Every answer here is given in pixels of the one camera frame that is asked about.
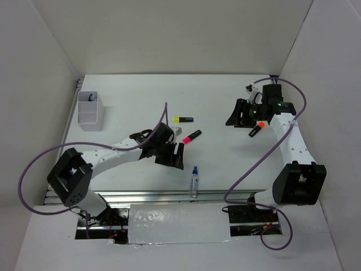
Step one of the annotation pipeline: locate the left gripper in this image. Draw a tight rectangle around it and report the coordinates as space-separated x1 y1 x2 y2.
154 139 184 169

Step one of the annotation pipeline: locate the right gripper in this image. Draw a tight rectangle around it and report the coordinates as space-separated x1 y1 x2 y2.
225 98 267 128

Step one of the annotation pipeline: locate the orange highlighter marker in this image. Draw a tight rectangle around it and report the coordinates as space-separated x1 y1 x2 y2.
249 122 265 138

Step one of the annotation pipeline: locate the small blue spray bottle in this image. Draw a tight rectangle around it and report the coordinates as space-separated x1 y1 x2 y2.
189 166 199 198

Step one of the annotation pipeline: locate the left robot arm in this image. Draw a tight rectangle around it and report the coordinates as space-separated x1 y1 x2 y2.
47 123 184 225

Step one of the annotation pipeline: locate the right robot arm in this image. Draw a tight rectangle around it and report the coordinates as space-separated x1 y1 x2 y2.
226 84 327 221

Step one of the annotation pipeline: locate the pink highlighter marker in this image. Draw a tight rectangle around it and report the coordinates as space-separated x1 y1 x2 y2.
182 130 202 145

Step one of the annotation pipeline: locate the yellow highlighter marker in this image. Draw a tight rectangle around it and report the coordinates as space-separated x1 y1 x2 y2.
172 117 194 123

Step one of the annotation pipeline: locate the white foil cover sheet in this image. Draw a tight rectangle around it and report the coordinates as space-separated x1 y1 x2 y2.
128 203 231 244

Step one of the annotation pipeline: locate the white pen holder container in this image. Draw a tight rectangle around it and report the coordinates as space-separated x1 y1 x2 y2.
77 91 105 132

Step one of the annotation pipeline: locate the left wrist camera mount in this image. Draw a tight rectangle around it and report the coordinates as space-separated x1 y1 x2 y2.
169 126 182 142

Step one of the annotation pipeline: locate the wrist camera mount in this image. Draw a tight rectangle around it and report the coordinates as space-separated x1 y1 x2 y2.
169 126 182 142
245 84 262 104

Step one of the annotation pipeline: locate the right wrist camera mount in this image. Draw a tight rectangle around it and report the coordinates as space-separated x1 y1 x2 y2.
245 84 262 104

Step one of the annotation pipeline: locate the aluminium front rail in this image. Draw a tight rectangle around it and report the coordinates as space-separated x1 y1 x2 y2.
43 189 256 206

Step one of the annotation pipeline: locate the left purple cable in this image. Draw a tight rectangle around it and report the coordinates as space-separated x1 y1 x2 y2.
18 103 169 241

